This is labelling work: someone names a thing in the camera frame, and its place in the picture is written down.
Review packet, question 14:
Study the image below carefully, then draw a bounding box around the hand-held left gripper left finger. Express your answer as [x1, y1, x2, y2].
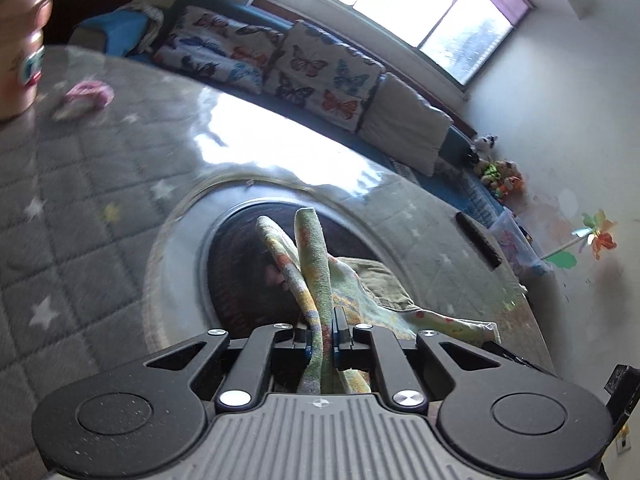
[142, 322, 315, 411]

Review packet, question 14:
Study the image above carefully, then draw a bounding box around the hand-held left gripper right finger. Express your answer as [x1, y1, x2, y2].
[332, 305, 503, 413]

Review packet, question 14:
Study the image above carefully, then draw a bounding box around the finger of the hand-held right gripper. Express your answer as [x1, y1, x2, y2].
[480, 341, 556, 376]

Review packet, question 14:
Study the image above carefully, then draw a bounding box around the floral patterned garment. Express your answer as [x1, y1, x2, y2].
[255, 206, 502, 397]

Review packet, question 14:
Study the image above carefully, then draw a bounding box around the clear plastic storage box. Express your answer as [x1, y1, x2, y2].
[487, 209, 554, 279]

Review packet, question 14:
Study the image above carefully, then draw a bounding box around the black remote control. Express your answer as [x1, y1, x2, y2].
[455, 211, 504, 272]

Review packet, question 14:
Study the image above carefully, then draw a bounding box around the colourful pinwheel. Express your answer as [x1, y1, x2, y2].
[542, 209, 619, 269]

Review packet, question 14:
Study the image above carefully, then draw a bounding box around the round glass turntable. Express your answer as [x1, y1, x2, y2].
[142, 172, 556, 378]

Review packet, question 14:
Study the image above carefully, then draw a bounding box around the orange and green plush toy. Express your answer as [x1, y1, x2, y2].
[476, 157, 527, 202]

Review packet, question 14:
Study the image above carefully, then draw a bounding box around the white plush toy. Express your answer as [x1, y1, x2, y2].
[470, 132, 502, 159]

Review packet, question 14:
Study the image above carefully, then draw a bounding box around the white cushion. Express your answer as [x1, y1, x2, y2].
[356, 72, 454, 177]

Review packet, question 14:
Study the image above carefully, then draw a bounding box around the large butterfly print cushion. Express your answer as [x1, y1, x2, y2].
[261, 19, 387, 134]

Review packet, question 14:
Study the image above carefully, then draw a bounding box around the grey quilted table cover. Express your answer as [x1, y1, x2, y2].
[0, 45, 556, 466]

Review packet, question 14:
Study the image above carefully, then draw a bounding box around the pink cloth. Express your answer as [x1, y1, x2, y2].
[51, 80, 114, 122]

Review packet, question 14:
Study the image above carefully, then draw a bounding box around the window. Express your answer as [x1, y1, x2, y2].
[250, 0, 534, 94]

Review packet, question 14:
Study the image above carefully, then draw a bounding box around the blue sofa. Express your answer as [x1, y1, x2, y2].
[67, 0, 507, 211]

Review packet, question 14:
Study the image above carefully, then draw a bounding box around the plaid cloth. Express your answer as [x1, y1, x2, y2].
[125, 2, 164, 57]

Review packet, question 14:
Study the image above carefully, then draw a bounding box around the blue folded blanket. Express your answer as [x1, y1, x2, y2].
[79, 10, 151, 57]

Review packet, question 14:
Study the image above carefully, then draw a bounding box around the pink canister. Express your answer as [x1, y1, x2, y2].
[0, 0, 54, 122]

